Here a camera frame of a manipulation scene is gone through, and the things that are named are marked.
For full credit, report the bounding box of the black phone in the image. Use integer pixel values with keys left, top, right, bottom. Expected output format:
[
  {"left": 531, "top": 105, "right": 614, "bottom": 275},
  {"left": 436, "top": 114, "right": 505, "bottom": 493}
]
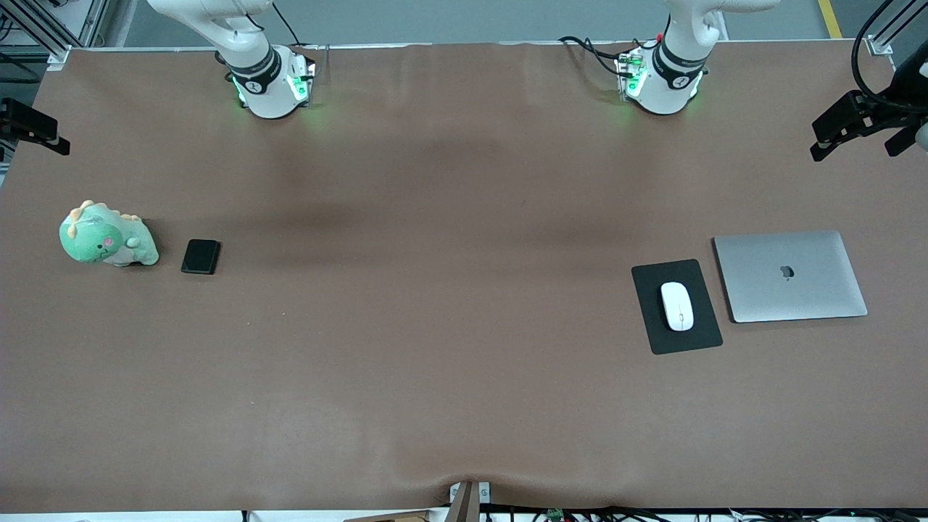
[{"left": 181, "top": 239, "right": 221, "bottom": 276}]

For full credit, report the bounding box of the white computer mouse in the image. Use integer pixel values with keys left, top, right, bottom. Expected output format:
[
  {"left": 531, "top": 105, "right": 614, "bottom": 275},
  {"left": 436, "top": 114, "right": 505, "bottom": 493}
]
[{"left": 660, "top": 281, "right": 695, "bottom": 332}]

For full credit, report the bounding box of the black mouse pad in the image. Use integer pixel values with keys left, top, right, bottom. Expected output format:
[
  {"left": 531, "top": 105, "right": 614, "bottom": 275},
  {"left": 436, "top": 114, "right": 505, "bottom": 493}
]
[{"left": 631, "top": 259, "right": 724, "bottom": 355}]

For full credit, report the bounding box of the green dinosaur plush toy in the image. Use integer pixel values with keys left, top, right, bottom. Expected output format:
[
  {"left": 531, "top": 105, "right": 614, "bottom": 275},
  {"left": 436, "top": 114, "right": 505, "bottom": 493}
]
[{"left": 59, "top": 200, "right": 160, "bottom": 268}]

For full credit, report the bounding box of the silver laptop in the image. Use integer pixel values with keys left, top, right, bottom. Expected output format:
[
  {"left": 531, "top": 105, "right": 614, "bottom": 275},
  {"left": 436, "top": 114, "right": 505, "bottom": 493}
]
[{"left": 713, "top": 231, "right": 869, "bottom": 323}]

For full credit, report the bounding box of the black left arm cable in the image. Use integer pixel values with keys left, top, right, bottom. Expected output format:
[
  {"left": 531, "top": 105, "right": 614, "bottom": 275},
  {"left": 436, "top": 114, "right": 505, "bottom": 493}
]
[{"left": 852, "top": 0, "right": 907, "bottom": 109}]

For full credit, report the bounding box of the aluminium frame post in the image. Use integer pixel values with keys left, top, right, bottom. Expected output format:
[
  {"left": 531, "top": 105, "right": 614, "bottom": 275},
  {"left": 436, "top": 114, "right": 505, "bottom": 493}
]
[
  {"left": 866, "top": 0, "right": 928, "bottom": 55},
  {"left": 0, "top": 0, "right": 109, "bottom": 70}
]

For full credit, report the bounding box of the black base cable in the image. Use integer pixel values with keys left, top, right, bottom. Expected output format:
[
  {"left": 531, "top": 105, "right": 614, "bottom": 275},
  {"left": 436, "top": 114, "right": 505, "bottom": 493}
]
[{"left": 558, "top": 35, "right": 639, "bottom": 79}]

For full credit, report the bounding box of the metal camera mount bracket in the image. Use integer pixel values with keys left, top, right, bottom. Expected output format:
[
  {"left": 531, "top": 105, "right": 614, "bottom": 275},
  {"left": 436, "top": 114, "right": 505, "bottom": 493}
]
[{"left": 448, "top": 480, "right": 492, "bottom": 522}]

